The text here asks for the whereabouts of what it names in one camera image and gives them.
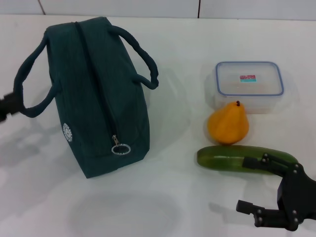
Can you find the clear plastic blue-rimmed food container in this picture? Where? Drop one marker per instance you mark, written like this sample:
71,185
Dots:
249,84

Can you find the dark teal insulated lunch bag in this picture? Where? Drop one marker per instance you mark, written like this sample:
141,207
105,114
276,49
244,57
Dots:
98,98

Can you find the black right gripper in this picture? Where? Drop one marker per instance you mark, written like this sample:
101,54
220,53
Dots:
301,195

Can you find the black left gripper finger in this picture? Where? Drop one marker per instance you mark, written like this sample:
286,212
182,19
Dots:
7,107

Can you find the green cucumber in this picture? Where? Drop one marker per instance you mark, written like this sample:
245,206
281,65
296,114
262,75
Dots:
222,158

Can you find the orange pear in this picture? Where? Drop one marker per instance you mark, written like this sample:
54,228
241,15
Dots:
228,126

